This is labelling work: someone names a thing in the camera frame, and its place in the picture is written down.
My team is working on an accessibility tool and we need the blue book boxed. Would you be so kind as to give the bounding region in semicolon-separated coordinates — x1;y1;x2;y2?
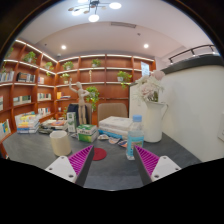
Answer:
97;129;125;140

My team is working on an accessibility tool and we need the branched ceiling lamp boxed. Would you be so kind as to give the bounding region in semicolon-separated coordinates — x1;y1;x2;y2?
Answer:
68;0;123;23

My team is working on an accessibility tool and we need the ceiling air vent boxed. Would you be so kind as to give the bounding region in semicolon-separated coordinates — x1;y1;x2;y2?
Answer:
110;21;137;29

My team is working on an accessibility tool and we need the clear blue-capped water bottle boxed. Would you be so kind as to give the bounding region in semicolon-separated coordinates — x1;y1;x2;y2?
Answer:
125;114;146;161

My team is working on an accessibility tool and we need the white pitcher vase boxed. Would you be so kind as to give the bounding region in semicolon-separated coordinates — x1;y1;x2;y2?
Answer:
143;100;169;144

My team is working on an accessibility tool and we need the small snack packet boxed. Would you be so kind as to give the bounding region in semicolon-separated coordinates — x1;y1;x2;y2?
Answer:
108;137;121;145
117;139;129;149
97;133;110;141

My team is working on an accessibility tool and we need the flat round red coaster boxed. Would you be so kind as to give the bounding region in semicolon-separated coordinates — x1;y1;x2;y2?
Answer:
92;147;108;162

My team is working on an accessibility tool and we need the colourful book stack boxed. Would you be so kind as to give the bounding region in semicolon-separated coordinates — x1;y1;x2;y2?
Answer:
15;111;42;135

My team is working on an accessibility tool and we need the black track light rail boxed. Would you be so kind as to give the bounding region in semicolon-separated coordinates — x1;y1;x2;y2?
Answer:
168;44;219;65

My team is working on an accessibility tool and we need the wooden artist mannequin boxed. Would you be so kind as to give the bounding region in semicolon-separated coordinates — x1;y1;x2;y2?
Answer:
68;81;91;126

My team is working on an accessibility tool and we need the beige chair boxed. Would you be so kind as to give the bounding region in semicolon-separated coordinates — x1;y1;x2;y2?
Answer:
96;102;129;125

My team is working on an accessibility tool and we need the wooden shelf unit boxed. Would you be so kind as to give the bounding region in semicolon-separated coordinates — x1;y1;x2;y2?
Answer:
0;39;157;141

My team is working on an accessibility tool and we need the tall green white carton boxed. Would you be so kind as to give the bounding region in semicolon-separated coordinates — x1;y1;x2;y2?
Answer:
66;111;78;134

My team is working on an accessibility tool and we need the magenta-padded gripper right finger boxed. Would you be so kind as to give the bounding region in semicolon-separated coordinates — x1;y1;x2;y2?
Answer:
133;145;183;186

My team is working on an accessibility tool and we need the cream cylindrical cup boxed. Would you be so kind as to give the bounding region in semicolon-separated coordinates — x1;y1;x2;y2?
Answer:
49;130;73;157

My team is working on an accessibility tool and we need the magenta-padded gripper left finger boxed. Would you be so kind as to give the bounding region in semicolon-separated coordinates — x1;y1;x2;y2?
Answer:
44;144;96;188

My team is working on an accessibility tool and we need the green and white box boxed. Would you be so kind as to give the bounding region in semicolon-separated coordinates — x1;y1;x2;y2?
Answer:
76;124;100;144

